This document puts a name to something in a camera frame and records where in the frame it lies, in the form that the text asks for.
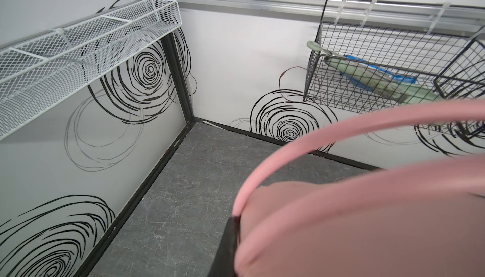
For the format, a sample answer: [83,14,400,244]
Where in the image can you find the pink headphones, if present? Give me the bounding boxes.
[232,100,484,276]

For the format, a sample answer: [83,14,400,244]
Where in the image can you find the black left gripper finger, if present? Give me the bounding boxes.
[207,217,240,277]

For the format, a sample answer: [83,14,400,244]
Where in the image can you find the black wire basket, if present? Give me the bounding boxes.
[303,0,484,113]

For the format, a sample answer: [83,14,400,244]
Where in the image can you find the clear plastic wall shelf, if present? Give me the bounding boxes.
[1,0,183,139]

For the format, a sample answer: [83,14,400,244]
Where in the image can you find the green item in basket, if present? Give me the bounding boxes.
[306,41,443,105]

